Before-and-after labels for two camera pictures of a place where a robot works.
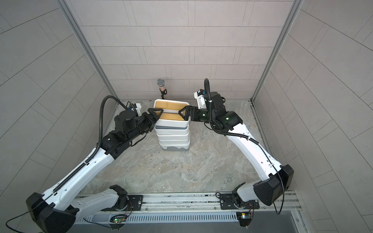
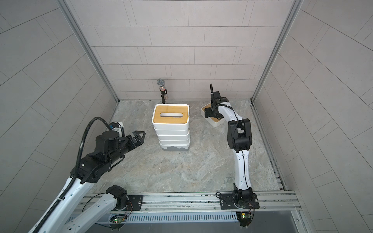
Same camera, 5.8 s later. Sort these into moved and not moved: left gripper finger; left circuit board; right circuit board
Moved: left gripper finger
Not moved: left circuit board; right circuit board
